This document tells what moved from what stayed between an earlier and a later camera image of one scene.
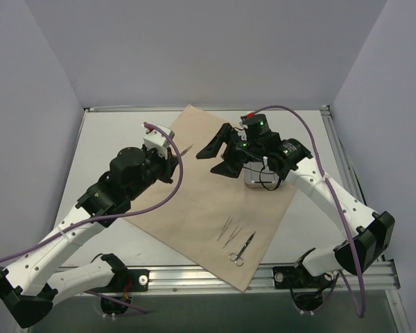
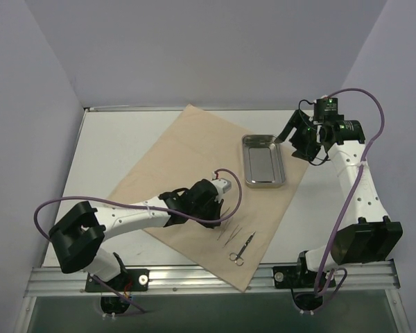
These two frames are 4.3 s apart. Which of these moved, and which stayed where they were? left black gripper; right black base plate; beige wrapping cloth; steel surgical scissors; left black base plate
Moved: left black gripper
Stayed: beige wrapping cloth; steel surgical scissors; left black base plate; right black base plate
